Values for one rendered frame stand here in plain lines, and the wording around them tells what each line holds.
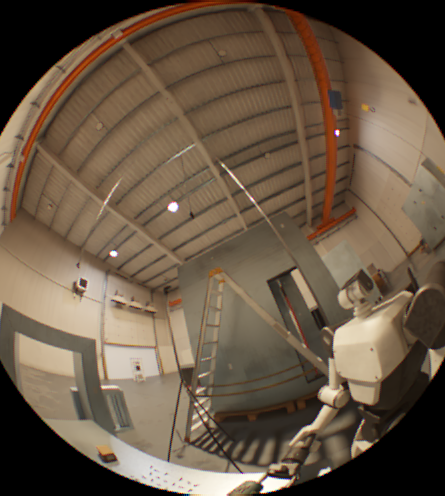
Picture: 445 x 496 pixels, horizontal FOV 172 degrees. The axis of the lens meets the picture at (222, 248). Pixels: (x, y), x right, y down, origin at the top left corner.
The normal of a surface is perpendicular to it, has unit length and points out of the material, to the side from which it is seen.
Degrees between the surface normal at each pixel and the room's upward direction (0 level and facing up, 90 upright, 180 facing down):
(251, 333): 90
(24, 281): 90
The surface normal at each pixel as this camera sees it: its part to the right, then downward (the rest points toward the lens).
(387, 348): -0.80, -0.31
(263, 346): -0.41, -0.47
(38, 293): 0.87, -0.45
